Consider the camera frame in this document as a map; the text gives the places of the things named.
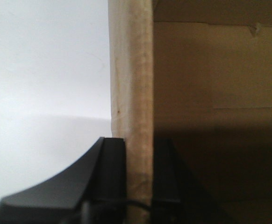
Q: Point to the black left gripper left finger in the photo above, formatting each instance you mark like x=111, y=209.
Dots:
x=98, y=176

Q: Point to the brown cardboard box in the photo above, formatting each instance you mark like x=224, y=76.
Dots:
x=197, y=72

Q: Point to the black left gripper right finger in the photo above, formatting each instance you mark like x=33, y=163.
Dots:
x=178, y=197

